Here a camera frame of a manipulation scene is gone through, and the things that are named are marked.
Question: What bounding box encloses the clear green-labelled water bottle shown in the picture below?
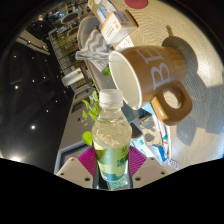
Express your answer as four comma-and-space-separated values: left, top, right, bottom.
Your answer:
91, 88, 133, 183

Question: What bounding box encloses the green potted plant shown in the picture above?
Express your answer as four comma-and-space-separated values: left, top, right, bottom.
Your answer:
80, 66, 113, 147

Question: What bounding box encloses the brown lettered ceramic mug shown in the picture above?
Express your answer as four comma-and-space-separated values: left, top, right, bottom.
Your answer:
108, 45, 194, 127

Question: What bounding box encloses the white orange carton box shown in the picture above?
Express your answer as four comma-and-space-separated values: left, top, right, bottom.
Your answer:
99, 9, 139, 45

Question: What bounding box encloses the group of wooden dining chairs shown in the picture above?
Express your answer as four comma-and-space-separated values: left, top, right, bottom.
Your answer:
46, 1, 88, 44

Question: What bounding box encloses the white round column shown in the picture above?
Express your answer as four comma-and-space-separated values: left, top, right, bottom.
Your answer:
61, 68, 85, 88

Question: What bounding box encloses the white blue packet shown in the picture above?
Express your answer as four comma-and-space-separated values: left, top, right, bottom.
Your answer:
96, 4, 111, 21

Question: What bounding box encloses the group of ceiling spotlights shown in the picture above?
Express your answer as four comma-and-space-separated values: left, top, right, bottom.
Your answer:
9, 39, 51, 161

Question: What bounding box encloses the pill blister pack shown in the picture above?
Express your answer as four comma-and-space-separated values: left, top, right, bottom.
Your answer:
167, 158, 180, 169

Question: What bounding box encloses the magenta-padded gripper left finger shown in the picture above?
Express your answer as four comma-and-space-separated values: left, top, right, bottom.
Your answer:
55, 145, 99, 189

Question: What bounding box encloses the white teal tube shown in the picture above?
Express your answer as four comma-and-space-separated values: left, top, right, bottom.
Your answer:
156, 119, 171, 144

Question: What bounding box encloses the white printed leaflet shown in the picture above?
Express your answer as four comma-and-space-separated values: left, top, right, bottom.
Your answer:
116, 36, 134, 51

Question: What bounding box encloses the flat round red coaster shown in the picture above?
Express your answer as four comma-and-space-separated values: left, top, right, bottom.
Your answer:
124, 0, 149, 10

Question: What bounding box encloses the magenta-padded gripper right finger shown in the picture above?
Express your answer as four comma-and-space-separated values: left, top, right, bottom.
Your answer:
126, 145, 168, 189

